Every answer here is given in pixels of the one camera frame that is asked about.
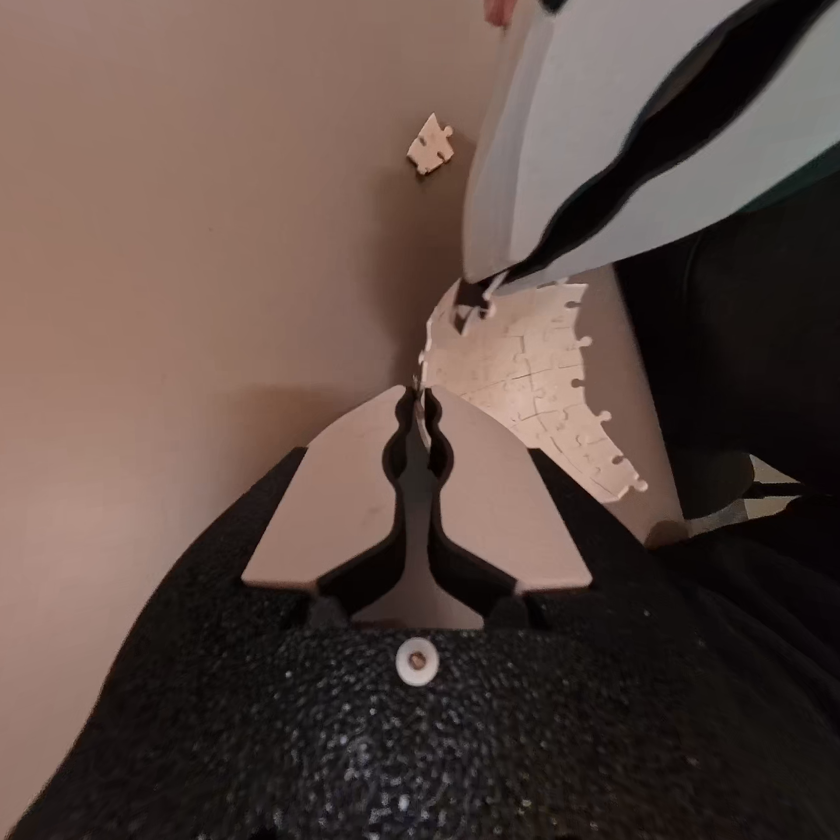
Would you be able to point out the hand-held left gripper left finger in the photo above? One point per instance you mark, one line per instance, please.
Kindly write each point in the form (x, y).
(328, 512)

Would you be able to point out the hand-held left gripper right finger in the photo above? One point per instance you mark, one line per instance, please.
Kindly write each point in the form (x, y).
(505, 518)

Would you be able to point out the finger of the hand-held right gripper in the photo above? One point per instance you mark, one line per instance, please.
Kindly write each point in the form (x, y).
(754, 151)
(558, 111)

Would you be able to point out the partly built white puzzle ball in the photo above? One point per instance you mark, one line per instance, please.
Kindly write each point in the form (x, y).
(525, 367)

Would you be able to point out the single white puzzle piece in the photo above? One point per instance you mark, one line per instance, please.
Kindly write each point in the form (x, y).
(497, 289)
(430, 144)

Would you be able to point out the person's right hand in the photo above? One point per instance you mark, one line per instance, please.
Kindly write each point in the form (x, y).
(499, 10)

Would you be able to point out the person's black clothing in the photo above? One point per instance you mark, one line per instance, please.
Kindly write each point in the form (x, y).
(754, 361)

